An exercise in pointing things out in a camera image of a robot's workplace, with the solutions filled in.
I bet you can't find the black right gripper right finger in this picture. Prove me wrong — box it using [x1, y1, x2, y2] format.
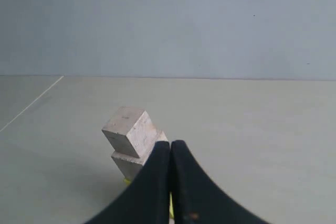
[171, 140, 266, 223]

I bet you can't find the medium natural wooden cube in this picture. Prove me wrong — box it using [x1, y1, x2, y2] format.
[111, 130, 168, 182]

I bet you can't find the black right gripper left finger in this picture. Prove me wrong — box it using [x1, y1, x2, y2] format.
[87, 141, 170, 224]

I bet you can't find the small wooden cube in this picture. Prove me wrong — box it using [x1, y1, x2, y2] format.
[102, 106, 161, 158]

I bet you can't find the yellow wooden cube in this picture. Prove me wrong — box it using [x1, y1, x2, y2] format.
[123, 178, 174, 220]

